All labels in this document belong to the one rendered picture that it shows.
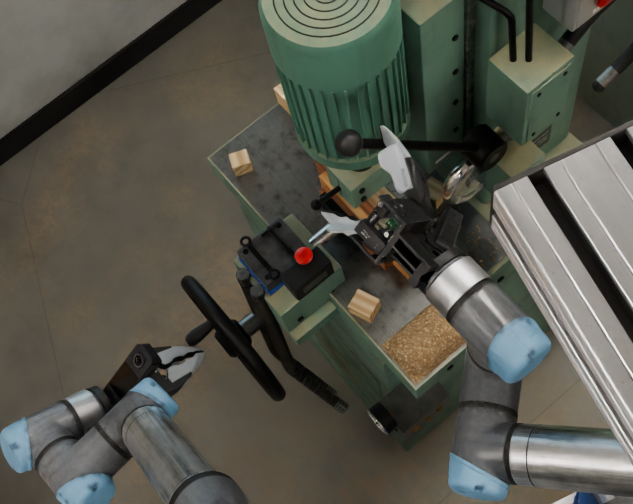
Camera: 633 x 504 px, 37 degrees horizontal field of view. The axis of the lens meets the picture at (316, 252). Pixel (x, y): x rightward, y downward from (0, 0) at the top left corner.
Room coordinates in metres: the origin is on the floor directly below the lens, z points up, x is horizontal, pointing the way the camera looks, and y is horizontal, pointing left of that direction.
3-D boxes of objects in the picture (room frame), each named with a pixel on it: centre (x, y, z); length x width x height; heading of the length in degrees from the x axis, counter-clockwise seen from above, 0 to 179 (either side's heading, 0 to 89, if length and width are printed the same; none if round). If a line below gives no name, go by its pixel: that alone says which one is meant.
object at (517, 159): (0.67, -0.35, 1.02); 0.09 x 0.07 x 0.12; 21
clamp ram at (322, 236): (0.70, -0.03, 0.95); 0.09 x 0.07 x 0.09; 21
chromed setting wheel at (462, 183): (0.68, -0.29, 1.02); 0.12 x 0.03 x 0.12; 111
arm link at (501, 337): (0.32, -0.18, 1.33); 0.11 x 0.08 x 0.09; 20
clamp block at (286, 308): (0.67, 0.05, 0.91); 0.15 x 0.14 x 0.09; 21
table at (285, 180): (0.70, -0.02, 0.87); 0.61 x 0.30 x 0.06; 21
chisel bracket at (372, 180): (0.75, -0.14, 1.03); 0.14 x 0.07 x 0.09; 111
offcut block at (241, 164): (0.91, 0.08, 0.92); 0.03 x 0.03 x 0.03; 88
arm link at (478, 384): (0.30, -0.17, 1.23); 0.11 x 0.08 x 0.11; 150
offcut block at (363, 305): (0.56, -0.05, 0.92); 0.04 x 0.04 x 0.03; 42
